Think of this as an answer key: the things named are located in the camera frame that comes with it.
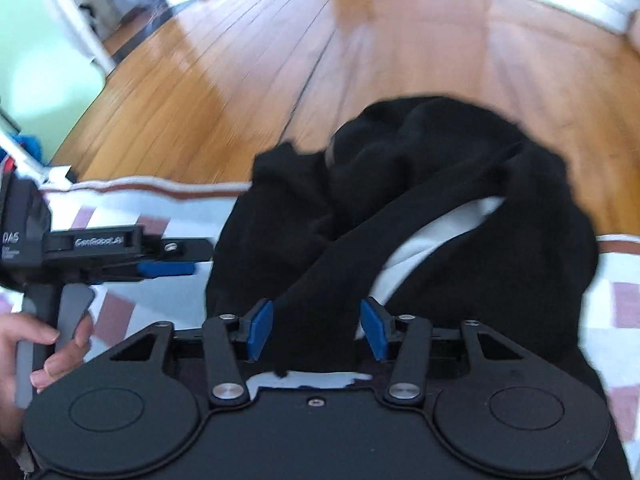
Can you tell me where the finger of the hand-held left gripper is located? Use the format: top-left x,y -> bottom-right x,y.
137,237 -> 216,281

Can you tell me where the white pole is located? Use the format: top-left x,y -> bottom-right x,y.
0,127 -> 51,181

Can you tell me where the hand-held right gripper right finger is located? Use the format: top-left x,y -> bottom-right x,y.
359,297 -> 527,405

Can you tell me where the white brown checked blanket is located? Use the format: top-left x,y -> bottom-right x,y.
0,176 -> 640,461

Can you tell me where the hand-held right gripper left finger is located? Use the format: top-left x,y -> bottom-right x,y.
107,298 -> 275,408

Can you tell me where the black garment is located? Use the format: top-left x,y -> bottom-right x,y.
206,95 -> 632,480

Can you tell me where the person's left hand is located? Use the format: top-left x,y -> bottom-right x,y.
0,311 -> 96,441

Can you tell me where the light green panel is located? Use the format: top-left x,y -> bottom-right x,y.
0,0 -> 107,163

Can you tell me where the blue cloth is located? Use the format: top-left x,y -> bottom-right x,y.
12,132 -> 47,167

